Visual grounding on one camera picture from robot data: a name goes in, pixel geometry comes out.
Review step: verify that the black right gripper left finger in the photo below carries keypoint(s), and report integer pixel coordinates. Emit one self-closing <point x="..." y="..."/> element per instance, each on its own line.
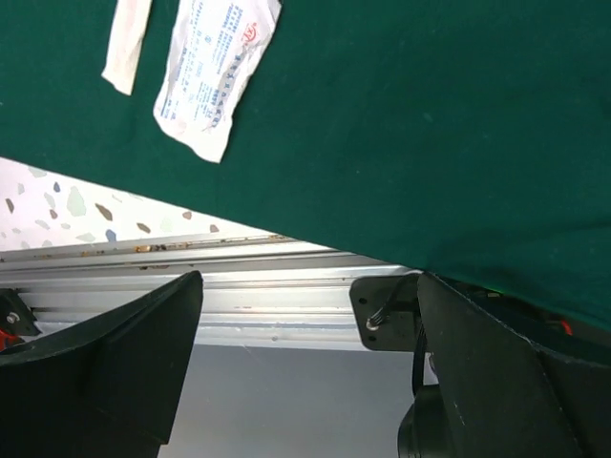
<point x="106" y="387"/>

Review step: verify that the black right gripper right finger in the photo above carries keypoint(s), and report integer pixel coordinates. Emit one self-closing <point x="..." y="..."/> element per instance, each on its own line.
<point x="513" y="386"/>

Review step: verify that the dark green surgical cloth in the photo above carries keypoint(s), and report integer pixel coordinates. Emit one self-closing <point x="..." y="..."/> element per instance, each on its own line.
<point x="467" y="138"/>

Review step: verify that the white printed sterile packet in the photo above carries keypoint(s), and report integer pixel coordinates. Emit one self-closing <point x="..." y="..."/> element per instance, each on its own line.
<point x="215" y="48"/>

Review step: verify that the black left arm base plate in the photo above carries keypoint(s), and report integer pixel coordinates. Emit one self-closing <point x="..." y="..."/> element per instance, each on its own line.
<point x="17" y="320"/>

